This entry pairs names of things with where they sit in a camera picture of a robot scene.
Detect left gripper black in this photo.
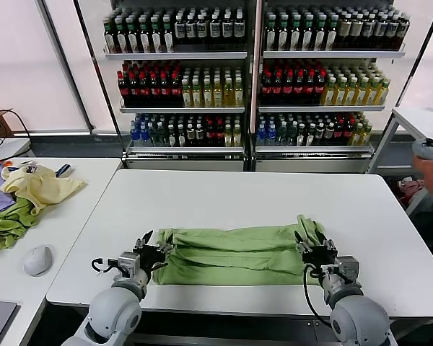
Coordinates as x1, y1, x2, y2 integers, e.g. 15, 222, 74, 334
131, 229, 175, 272

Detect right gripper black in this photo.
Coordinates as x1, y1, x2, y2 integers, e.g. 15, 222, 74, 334
294, 230, 338, 270

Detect light green polo shirt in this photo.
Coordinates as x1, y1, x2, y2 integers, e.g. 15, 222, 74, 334
151, 214, 328, 288

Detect grey handheld controller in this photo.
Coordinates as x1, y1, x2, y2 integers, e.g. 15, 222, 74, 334
412, 138, 433, 161

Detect black drinks display rack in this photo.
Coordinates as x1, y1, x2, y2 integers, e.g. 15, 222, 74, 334
102, 0, 256, 173
255, 0, 411, 174

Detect grey metal shelf board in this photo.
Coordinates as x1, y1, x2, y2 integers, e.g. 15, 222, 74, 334
258, 104, 386, 113
262, 50, 407, 61
118, 105, 246, 115
125, 145, 245, 160
103, 51, 248, 61
254, 144, 375, 159

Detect pink plush toy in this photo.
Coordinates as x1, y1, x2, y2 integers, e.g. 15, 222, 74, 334
398, 176, 425, 203

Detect white vertical mouse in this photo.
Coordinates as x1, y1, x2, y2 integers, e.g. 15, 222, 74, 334
23, 244, 54, 278

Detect navy blue striped item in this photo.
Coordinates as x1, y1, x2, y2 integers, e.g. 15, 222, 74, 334
53, 164, 75, 179

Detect pale yellow garment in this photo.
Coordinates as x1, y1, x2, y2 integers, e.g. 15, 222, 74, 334
0, 164, 89, 217

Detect green towel garment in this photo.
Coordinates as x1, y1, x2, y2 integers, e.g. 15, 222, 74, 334
0, 196, 40, 252

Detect green cap dark bottle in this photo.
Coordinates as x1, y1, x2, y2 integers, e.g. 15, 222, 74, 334
115, 17, 128, 54
127, 17, 139, 54
265, 14, 277, 51
301, 14, 314, 51
276, 14, 289, 51
325, 14, 338, 51
289, 14, 302, 51
139, 17, 152, 54
162, 17, 175, 54
313, 14, 326, 51
150, 17, 163, 54
103, 17, 116, 54

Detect dark bottle tan label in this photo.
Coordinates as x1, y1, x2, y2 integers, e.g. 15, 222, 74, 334
374, 12, 387, 50
338, 12, 351, 50
350, 12, 363, 50
385, 12, 398, 50
362, 12, 375, 50
398, 13, 411, 50

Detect black bottle white label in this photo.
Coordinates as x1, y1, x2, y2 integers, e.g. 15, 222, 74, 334
209, 10, 222, 46
175, 10, 187, 46
185, 10, 197, 46
233, 10, 246, 46
222, 10, 235, 46
196, 10, 209, 46

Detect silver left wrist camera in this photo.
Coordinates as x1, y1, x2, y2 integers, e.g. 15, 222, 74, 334
117, 252, 141, 278

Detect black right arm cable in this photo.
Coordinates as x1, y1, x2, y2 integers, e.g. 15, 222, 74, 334
301, 264, 333, 321

